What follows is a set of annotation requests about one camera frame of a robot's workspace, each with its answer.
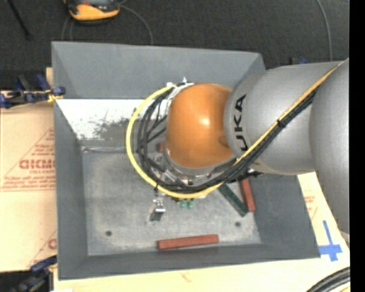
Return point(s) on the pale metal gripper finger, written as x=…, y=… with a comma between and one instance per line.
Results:
x=160, y=206

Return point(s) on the red-brown flat block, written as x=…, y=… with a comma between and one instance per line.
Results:
x=248, y=195
x=187, y=242
x=160, y=147

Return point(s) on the grey metal bin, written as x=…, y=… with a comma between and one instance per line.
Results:
x=115, y=199

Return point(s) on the dark green flat block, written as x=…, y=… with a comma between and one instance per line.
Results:
x=234, y=200

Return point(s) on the black cylinder on white bracket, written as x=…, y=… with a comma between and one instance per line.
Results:
x=255, y=171

